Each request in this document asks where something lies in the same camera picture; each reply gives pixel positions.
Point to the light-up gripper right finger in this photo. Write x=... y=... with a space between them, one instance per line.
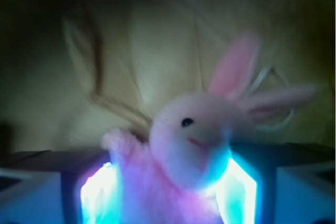
x=278 y=183

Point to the light-up gripper left finger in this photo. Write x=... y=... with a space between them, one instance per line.
x=59 y=187

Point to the pink plush bunny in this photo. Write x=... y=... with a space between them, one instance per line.
x=166 y=179

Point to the brown paper bag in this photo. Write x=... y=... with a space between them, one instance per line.
x=72 y=69

